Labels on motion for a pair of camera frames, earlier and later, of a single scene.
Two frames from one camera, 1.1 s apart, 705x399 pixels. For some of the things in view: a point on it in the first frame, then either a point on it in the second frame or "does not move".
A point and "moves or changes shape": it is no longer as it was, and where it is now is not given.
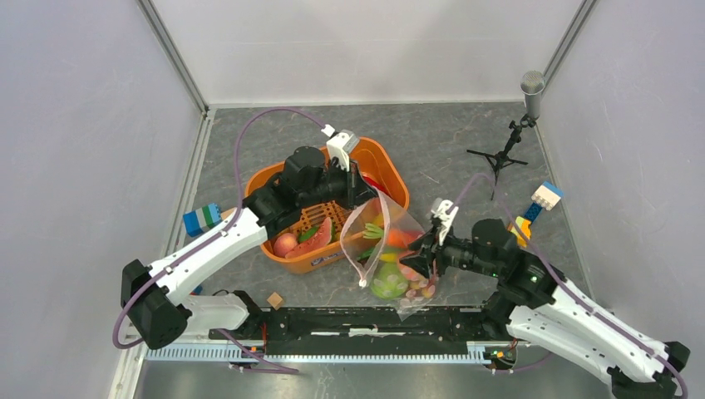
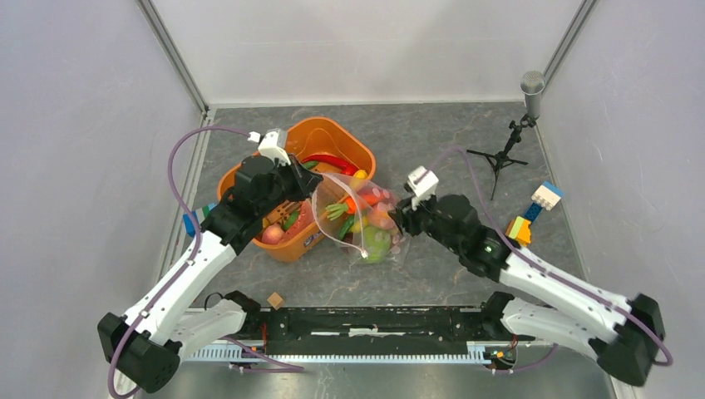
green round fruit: (389, 281) to (377, 242)
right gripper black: (428, 248) to (404, 214)
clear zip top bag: (376, 236) moves or changes shape
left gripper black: (357, 190) to (306, 181)
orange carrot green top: (395, 238) moves or changes shape
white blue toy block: (547, 195) does not move
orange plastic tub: (382, 169) to (229, 183)
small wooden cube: (275, 300) does not move
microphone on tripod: (532, 84) does not move
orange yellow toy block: (524, 226) does not move
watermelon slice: (322, 238) to (297, 221)
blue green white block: (197, 220) does not move
